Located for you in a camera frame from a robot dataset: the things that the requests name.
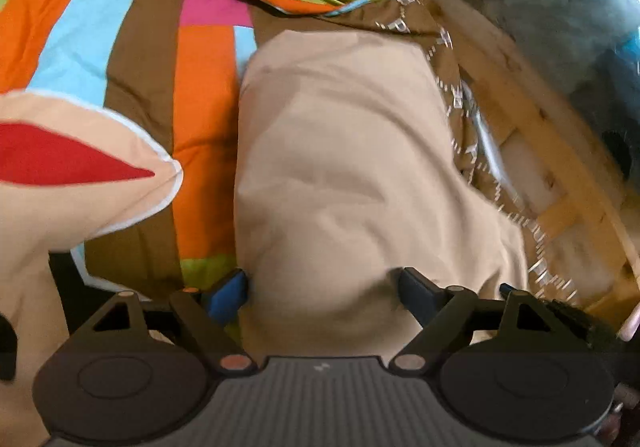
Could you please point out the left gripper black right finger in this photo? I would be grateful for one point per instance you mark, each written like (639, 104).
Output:
(443, 315)

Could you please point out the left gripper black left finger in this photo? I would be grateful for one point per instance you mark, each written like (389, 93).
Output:
(203, 315)

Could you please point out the beige hooded sweatshirt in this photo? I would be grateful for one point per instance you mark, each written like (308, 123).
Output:
(345, 173)

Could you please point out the bagged clothes pile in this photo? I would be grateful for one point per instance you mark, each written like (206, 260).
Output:
(588, 50)

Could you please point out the silver patterned satin sheet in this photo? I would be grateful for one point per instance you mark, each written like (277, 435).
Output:
(488, 146)

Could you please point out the beige cushion with red shape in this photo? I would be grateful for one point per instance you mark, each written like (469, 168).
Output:
(70, 172)

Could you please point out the colourful striped brown duvet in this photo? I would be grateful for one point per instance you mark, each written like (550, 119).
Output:
(176, 69)

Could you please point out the wooden bed frame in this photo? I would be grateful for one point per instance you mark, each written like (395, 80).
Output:
(555, 161)

